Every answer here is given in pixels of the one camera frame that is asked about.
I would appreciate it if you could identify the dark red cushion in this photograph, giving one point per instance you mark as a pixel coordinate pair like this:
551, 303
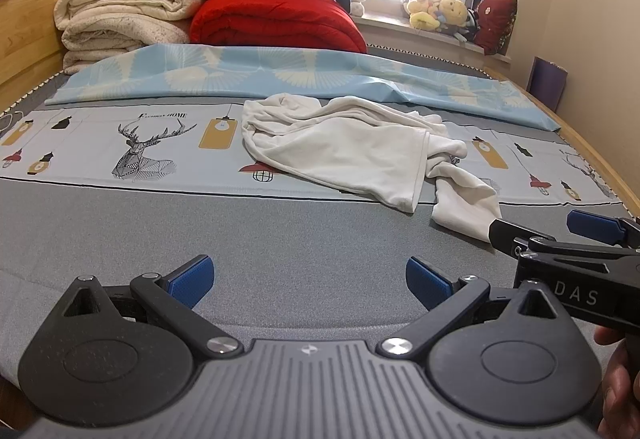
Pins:
495, 23

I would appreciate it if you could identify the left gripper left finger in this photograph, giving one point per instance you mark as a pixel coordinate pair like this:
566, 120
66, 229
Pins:
170, 299

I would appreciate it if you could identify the white long-sleeve shirt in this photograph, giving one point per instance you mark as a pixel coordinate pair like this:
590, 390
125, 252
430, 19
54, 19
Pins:
363, 147

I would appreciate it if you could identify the person's right hand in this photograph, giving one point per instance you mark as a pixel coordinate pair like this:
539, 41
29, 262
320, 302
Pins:
620, 414

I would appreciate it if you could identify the yellow plush toys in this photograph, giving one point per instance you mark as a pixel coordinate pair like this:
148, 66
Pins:
448, 17

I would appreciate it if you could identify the cream folded blanket stack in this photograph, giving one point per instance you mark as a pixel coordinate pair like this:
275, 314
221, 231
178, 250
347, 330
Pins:
94, 30

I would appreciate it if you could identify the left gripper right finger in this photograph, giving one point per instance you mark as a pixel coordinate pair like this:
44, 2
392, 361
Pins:
450, 304

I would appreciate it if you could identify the purple box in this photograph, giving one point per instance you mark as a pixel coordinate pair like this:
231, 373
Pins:
547, 82

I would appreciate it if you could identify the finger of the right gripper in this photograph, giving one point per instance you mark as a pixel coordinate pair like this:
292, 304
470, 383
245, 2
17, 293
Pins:
623, 232
512, 239

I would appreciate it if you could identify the red folded comforter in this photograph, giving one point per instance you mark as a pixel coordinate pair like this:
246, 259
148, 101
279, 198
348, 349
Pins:
315, 24

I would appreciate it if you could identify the deer print bed sheet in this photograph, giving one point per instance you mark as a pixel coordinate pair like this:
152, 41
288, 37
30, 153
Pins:
198, 148

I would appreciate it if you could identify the light blue patterned quilt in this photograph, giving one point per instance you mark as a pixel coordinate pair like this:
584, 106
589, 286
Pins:
189, 70

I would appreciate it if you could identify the wooden headboard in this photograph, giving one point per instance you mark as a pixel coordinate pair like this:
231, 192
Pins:
31, 49

